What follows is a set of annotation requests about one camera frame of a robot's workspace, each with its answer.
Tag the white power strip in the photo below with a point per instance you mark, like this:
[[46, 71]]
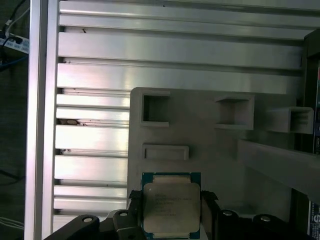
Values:
[[17, 45]]

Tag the black open PC case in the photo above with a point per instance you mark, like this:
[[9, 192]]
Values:
[[311, 47]]

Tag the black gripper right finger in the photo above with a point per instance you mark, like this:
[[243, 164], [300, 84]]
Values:
[[210, 217]]

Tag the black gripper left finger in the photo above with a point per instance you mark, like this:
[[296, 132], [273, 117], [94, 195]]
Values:
[[135, 215]]

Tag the silver CPU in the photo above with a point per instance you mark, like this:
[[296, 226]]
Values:
[[171, 205]]

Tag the grey parts rack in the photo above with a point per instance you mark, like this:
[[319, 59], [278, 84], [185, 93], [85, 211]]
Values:
[[200, 140]]

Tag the silver power supply with label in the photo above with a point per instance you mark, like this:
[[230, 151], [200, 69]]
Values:
[[315, 220]]

